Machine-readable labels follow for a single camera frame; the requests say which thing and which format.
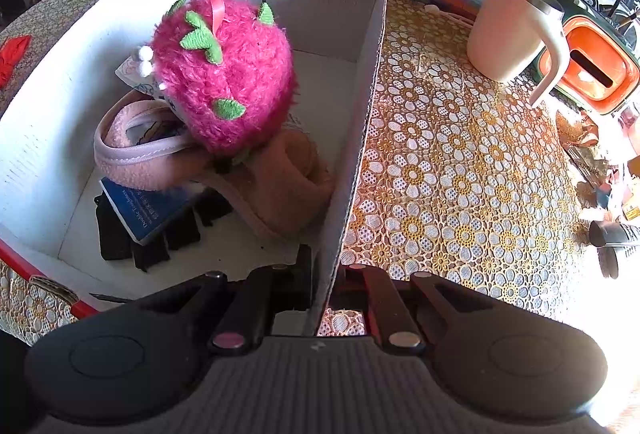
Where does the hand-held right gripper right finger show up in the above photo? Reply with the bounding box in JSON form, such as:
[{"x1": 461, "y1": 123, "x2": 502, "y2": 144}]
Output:
[{"x1": 330, "y1": 263, "x2": 506, "y2": 357}]

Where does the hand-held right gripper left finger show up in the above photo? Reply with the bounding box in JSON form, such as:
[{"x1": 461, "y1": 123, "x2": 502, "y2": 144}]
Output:
[{"x1": 132, "y1": 244, "x2": 315, "y2": 358}]

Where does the peach fleece slipper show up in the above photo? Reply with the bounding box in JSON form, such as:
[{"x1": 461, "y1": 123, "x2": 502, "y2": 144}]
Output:
[{"x1": 200, "y1": 124, "x2": 337, "y2": 241}]

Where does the small blue white carton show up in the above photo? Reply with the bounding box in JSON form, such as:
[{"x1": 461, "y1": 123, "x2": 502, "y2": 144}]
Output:
[{"x1": 100, "y1": 176, "x2": 197, "y2": 246}]

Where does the pink fleece slipper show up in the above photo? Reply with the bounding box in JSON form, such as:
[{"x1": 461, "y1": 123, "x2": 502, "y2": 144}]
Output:
[{"x1": 93, "y1": 88, "x2": 199, "y2": 193}]

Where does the fuzzy pink strawberry hat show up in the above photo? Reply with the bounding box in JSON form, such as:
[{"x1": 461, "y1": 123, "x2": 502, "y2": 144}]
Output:
[{"x1": 150, "y1": 0, "x2": 300, "y2": 158}]

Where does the red rimmed white cardboard box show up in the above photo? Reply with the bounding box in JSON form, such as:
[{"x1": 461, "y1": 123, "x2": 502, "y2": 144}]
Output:
[{"x1": 0, "y1": 0, "x2": 389, "y2": 321}]

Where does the red cloth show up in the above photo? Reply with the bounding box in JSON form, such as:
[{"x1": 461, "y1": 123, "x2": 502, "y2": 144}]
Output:
[{"x1": 0, "y1": 36, "x2": 32, "y2": 88}]

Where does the short black tube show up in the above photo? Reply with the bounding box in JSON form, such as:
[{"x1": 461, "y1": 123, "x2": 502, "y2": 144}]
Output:
[{"x1": 597, "y1": 244, "x2": 622, "y2": 279}]

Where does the pile of small wrappers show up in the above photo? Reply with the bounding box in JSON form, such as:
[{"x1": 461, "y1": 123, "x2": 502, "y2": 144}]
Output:
[{"x1": 555, "y1": 108, "x2": 640, "y2": 222}]

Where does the white travel mug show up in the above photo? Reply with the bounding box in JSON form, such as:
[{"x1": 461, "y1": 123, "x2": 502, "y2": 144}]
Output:
[{"x1": 467, "y1": 0, "x2": 572, "y2": 109}]

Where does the green and orange tissue holder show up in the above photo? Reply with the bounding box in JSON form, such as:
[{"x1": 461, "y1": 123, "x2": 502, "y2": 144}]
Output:
[{"x1": 532, "y1": 0, "x2": 640, "y2": 115}]

